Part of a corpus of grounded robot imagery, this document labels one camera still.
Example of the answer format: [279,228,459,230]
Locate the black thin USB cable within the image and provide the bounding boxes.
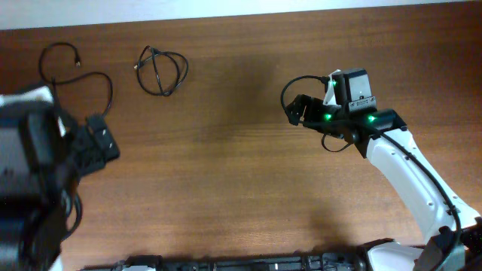
[37,41,114,117]

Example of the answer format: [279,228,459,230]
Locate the black thick cable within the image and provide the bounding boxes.
[133,45,189,97]

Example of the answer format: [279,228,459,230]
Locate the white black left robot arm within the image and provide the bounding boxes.
[1,85,121,270]

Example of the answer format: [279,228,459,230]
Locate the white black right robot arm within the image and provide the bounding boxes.
[280,69,481,270]

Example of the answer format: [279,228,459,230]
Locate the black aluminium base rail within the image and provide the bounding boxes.
[81,253,368,271]

